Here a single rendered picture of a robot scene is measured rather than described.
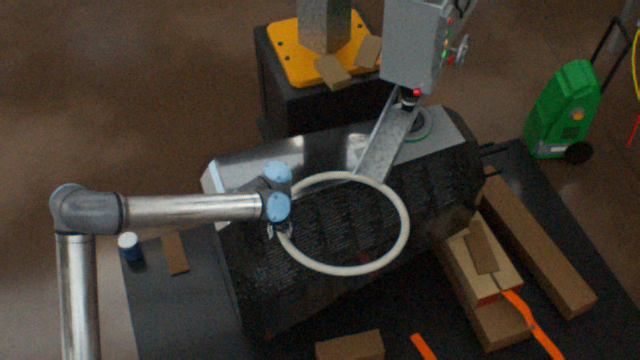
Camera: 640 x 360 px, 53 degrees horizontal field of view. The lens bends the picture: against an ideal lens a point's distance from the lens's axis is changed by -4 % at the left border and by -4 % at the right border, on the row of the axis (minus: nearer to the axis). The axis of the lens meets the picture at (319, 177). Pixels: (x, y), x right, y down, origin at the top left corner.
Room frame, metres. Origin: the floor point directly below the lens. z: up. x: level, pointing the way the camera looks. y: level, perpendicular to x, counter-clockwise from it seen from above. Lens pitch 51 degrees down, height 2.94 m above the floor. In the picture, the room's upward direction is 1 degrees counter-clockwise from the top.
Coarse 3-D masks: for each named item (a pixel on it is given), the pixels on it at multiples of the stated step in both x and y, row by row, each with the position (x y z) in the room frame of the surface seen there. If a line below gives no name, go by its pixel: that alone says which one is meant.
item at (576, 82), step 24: (600, 48) 2.74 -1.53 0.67; (624, 48) 2.56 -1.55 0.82; (576, 72) 2.66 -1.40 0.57; (552, 96) 2.63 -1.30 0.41; (576, 96) 2.53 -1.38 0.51; (600, 96) 2.55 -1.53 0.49; (528, 120) 2.71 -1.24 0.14; (552, 120) 2.54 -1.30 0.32; (576, 120) 2.52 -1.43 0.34; (528, 144) 2.60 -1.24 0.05; (552, 144) 2.51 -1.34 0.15; (576, 144) 2.50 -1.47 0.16
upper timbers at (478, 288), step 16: (464, 240) 1.81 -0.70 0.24; (496, 240) 1.80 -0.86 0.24; (448, 256) 1.76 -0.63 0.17; (464, 256) 1.71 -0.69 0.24; (496, 256) 1.71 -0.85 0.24; (464, 272) 1.63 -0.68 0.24; (496, 272) 1.62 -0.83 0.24; (512, 272) 1.62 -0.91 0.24; (464, 288) 1.59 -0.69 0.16; (480, 288) 1.54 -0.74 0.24; (496, 288) 1.53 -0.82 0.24; (512, 288) 1.54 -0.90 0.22; (480, 304) 1.49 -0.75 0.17
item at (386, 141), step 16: (384, 112) 1.89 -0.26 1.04; (400, 112) 1.92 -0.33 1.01; (416, 112) 1.90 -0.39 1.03; (384, 128) 1.86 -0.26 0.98; (400, 128) 1.85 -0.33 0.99; (368, 144) 1.76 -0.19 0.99; (384, 144) 1.79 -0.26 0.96; (400, 144) 1.75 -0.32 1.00; (368, 160) 1.72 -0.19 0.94; (384, 160) 1.72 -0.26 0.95; (368, 176) 1.66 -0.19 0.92; (384, 176) 1.62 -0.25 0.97
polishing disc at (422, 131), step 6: (420, 108) 2.08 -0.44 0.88; (420, 114) 2.04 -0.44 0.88; (426, 114) 2.04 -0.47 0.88; (420, 120) 2.00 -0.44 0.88; (426, 120) 2.00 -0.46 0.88; (414, 126) 1.97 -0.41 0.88; (420, 126) 1.97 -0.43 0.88; (426, 126) 1.97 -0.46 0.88; (414, 132) 1.93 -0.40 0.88; (420, 132) 1.93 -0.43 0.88; (426, 132) 1.93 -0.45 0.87; (408, 138) 1.90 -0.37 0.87; (414, 138) 1.90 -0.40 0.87
